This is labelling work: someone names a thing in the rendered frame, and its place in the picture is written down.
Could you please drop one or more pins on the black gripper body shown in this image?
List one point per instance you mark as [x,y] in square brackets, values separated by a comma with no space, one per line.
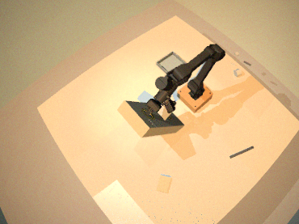
[159,98]

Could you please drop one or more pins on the grey service panel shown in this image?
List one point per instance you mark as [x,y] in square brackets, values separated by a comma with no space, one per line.
[145,126]

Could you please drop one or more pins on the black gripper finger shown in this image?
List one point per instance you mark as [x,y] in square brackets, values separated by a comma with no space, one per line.
[149,110]

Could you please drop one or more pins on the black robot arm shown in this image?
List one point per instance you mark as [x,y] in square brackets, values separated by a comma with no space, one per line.
[181,74]

